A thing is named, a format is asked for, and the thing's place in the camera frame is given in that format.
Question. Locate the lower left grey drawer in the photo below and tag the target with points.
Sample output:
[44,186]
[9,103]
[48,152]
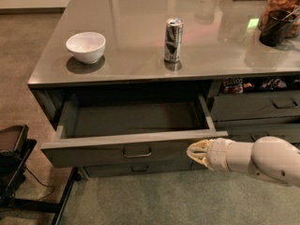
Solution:
[162,166]

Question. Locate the grey kitchen island cabinet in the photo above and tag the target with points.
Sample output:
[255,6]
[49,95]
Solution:
[220,40]

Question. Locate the right upper grey drawer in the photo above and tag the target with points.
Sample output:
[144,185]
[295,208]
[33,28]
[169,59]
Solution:
[234,107]

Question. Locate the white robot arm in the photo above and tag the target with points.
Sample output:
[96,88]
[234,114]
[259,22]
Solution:
[269,159]

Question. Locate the grey drawer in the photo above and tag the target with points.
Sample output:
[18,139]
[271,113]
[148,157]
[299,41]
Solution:
[128,132]
[162,166]
[234,107]
[287,132]

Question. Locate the black stand with cable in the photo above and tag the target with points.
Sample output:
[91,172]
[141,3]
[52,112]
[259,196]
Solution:
[15,149]

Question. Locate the glass snack jar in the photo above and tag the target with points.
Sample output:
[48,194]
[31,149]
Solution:
[291,6]

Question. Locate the right middle grey drawer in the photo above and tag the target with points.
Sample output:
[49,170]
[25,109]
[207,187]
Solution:
[287,132]

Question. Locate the silver black drink can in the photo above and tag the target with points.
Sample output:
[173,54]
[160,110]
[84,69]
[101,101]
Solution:
[173,39]

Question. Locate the snack bag in drawer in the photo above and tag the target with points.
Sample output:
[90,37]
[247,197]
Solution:
[233,86]

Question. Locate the black cup with utensils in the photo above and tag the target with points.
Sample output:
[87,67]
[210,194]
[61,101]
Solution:
[277,27]

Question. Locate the white ceramic bowl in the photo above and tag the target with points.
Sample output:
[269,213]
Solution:
[86,47]

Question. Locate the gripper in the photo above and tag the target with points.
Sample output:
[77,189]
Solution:
[217,155]

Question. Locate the grey top drawer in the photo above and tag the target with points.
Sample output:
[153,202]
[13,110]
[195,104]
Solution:
[128,132]

